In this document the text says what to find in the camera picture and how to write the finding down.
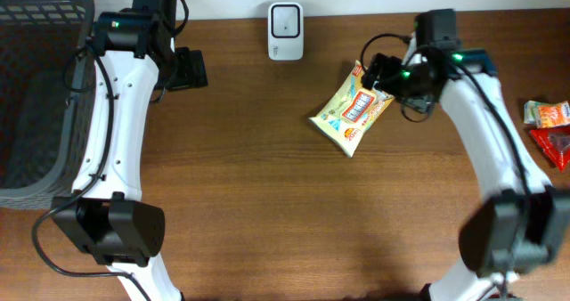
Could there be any white barcode scanner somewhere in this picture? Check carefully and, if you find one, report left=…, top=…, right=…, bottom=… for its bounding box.
left=267, top=2, right=305, bottom=61

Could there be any orange Kleenex tissue pack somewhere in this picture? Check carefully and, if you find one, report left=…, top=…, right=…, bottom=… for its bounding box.
left=537, top=102, right=569, bottom=128

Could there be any yellow wet wipes pack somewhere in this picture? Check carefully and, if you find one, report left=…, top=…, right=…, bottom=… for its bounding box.
left=309, top=61, right=395, bottom=158

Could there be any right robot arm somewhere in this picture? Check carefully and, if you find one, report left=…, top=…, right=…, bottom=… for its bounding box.
left=362, top=9, right=569, bottom=301

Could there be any green tissue pack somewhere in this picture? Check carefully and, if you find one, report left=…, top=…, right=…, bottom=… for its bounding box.
left=524, top=101, right=546, bottom=128

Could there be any grey plastic shopping basket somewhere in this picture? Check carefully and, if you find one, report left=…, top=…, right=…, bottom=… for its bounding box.
left=1, top=0, right=95, bottom=209

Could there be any red snack bag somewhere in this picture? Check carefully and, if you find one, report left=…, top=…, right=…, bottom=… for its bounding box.
left=530, top=126, right=569, bottom=172

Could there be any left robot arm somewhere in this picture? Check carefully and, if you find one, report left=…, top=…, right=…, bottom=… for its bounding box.
left=48, top=0, right=208, bottom=300

